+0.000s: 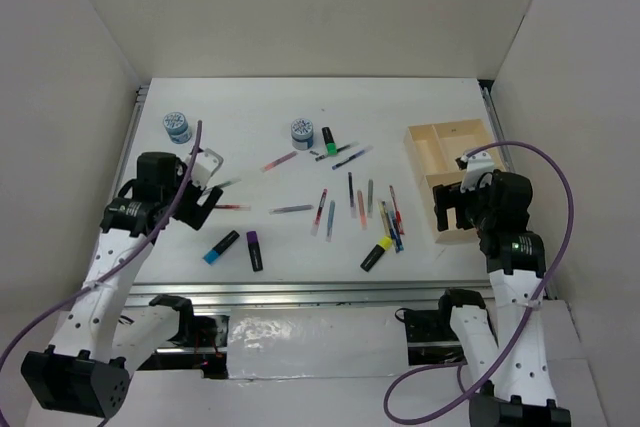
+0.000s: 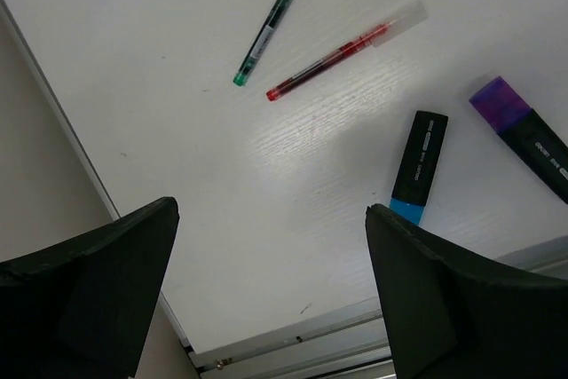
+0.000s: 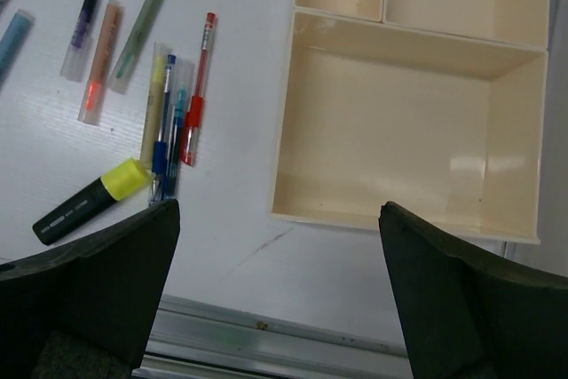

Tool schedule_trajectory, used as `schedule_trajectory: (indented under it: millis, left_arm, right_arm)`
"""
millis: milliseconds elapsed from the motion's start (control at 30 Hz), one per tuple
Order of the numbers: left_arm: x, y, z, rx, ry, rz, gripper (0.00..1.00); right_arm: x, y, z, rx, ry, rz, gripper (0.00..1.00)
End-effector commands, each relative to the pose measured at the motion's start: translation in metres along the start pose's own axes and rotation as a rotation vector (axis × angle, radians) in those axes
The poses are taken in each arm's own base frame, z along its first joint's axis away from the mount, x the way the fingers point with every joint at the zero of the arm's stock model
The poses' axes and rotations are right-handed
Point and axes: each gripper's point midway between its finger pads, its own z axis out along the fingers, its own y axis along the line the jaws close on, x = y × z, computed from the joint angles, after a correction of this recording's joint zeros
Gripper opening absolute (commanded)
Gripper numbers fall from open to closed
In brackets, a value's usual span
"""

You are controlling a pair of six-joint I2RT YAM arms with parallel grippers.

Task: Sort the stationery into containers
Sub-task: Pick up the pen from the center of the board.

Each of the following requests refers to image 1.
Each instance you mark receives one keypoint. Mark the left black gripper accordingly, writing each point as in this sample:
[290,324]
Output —
[215,195]

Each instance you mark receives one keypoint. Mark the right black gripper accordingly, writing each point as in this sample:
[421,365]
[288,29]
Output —
[447,196]

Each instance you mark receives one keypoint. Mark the purple highlighter marker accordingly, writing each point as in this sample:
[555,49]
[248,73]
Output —
[254,251]

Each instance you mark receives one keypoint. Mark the yellow highlighter marker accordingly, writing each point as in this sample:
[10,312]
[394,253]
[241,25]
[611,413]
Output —
[376,253]

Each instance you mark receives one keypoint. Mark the blue highlighter marker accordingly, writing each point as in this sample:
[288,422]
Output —
[219,248]

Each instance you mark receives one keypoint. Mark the green highlighter marker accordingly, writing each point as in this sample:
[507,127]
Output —
[328,139]

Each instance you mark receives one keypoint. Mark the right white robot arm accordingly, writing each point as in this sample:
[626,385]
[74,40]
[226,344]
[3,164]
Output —
[507,362]

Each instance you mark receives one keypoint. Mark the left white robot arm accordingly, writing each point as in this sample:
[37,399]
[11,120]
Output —
[88,365]

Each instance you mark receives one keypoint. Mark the red clear-cap pen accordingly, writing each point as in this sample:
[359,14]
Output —
[233,207]

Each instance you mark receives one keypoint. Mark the red gel pen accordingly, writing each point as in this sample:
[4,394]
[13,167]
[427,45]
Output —
[397,215]

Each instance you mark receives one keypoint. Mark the beige divided organizer tray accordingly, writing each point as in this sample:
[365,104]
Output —
[432,150]

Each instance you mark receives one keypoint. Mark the left blue round jar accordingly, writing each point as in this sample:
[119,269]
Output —
[177,127]

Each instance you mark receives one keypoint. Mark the dark blue gel pen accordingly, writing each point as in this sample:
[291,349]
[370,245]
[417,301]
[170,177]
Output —
[393,238]

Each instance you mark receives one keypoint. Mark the yellow clear pen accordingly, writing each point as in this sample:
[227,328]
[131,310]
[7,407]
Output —
[385,219]

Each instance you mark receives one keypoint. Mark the olive green clear pen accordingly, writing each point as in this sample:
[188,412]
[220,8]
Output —
[370,198]

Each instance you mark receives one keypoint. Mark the violet clear-cap pen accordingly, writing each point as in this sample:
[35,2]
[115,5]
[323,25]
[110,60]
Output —
[351,195]

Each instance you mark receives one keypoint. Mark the magenta clear-cap pen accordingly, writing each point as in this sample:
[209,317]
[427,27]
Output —
[319,212]

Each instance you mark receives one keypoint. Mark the blue clear-cap pen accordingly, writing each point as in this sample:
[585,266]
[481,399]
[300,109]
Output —
[351,158]

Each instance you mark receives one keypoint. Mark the light blue clear pen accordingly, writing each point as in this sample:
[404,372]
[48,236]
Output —
[330,221]

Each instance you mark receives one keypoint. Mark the black clear-cap pen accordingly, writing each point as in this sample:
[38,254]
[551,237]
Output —
[337,151]

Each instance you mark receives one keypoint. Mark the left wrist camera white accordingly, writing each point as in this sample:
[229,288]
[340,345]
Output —
[207,164]

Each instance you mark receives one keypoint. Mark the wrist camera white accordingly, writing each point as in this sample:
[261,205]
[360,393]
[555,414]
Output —
[477,167]
[207,164]

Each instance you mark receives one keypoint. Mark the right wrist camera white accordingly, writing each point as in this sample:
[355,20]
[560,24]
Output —
[477,167]

